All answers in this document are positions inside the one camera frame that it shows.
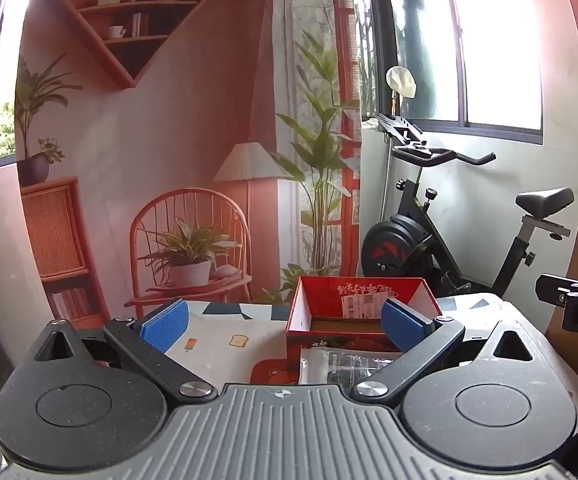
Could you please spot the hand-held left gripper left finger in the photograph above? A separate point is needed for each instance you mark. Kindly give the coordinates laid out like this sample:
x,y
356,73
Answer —
x,y
166,325

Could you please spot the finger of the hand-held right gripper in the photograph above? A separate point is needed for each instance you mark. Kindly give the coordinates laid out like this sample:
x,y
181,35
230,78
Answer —
x,y
551,290

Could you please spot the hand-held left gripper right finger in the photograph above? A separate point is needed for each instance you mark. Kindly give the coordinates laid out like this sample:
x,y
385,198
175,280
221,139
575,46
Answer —
x,y
401,322

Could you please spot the white face mask packet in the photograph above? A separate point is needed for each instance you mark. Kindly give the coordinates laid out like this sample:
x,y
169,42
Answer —
x,y
339,365

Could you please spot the red cardboard box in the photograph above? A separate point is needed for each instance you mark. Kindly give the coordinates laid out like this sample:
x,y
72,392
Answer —
x,y
319,300

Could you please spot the printed tablecloth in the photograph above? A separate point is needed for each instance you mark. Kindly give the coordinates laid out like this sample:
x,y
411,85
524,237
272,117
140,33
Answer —
x,y
219,325

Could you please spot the black exercise bike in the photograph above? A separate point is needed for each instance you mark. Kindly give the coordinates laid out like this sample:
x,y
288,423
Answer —
x,y
399,245

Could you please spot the metal pole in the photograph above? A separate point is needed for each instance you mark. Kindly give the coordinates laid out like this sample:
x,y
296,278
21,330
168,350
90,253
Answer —
x,y
386,175

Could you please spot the white plastic bag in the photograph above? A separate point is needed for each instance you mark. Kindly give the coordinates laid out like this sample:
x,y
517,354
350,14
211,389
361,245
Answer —
x,y
401,80

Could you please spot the dark framed window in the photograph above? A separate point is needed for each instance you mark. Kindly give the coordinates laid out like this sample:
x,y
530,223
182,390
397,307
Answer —
x,y
494,35

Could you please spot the printed wall backdrop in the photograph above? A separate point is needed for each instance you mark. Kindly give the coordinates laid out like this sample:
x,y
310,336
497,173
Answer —
x,y
194,110

